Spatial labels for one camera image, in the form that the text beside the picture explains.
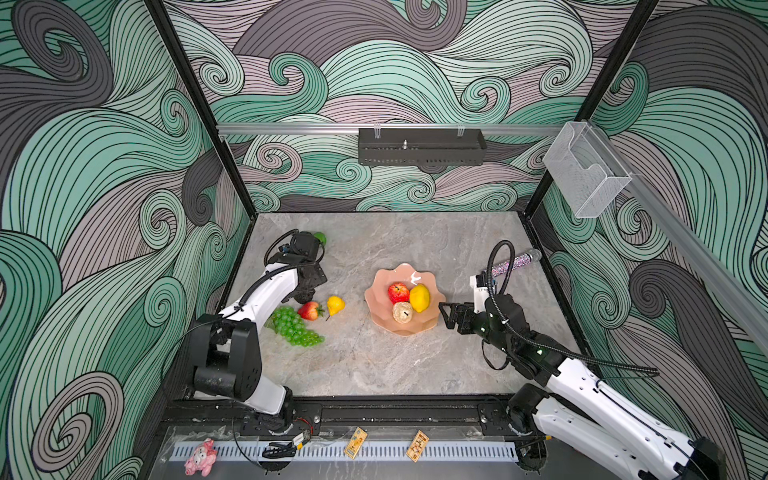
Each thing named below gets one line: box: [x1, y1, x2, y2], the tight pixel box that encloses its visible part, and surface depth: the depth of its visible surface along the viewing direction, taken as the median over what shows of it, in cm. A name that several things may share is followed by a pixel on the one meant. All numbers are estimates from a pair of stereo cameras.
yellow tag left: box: [343, 426, 368, 460], surface depth 71 cm
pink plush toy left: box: [184, 438, 217, 477], surface depth 67 cm
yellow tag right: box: [406, 429, 430, 463], surface depth 70 cm
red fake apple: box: [387, 282, 410, 304], surface depth 92 cm
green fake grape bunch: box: [264, 306, 325, 348], surface depth 87 cm
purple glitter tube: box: [483, 248, 542, 277], surface depth 103 cm
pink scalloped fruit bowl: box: [364, 262, 447, 336], surface depth 92 cm
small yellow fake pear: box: [327, 295, 346, 316], surface depth 93 cm
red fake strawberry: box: [298, 301, 325, 321], surface depth 91 cm
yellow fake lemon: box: [409, 283, 431, 313], surface depth 92 cm
